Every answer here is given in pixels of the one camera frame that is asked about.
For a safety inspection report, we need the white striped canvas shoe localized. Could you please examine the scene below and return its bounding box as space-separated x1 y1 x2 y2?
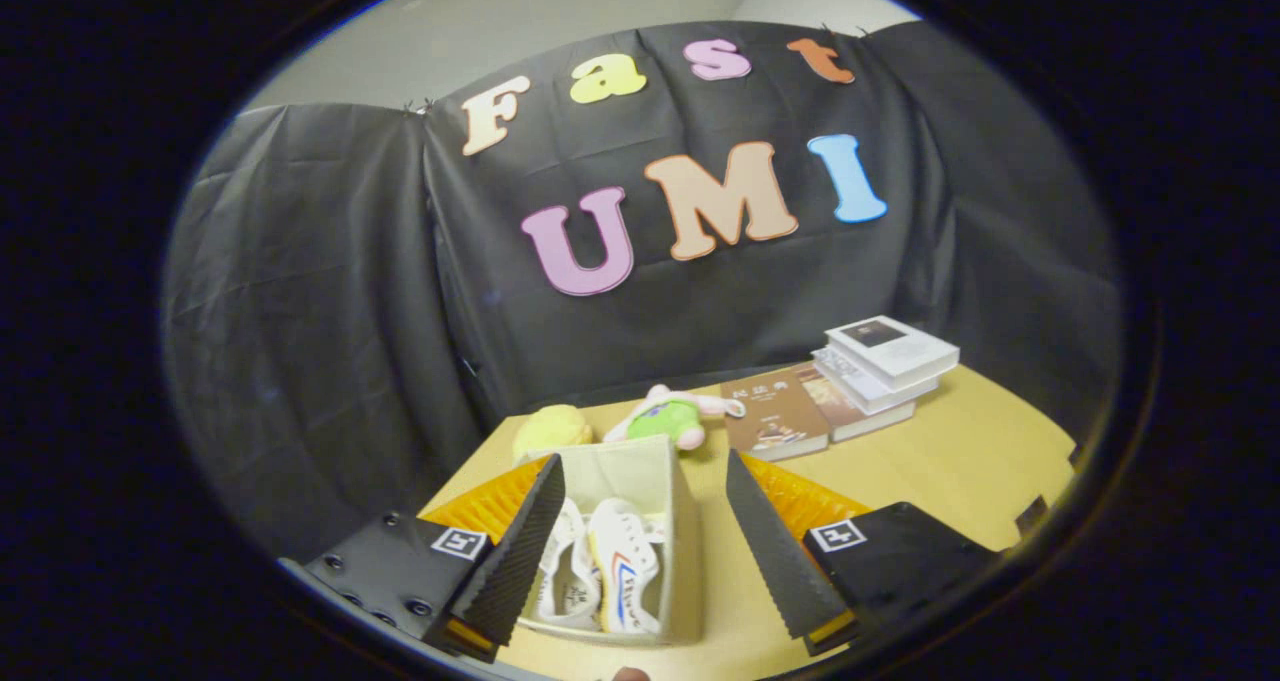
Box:
588 497 667 636
530 498 604 633

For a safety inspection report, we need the green plush toy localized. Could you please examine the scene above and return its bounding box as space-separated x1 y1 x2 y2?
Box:
603 384 748 452

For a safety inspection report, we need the black backdrop cloth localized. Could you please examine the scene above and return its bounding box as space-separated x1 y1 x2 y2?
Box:
160 19 1123 564

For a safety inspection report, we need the yellow plush toy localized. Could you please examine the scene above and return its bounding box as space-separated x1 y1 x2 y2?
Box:
512 404 595 465

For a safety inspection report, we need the thick white book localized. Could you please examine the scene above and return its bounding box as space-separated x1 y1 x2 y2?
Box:
824 315 961 392

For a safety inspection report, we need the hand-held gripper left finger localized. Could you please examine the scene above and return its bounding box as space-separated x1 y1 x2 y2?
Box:
280 453 568 663

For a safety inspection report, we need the thin white book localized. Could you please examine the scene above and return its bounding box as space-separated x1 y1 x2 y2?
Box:
811 346 941 417

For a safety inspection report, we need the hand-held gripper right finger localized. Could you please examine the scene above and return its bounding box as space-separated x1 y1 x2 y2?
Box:
725 449 1002 658

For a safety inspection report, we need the large brown book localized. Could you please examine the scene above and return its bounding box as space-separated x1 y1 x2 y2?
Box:
720 373 831 463

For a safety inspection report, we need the beige fabric storage box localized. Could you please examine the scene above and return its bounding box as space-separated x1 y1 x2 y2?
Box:
515 434 705 648

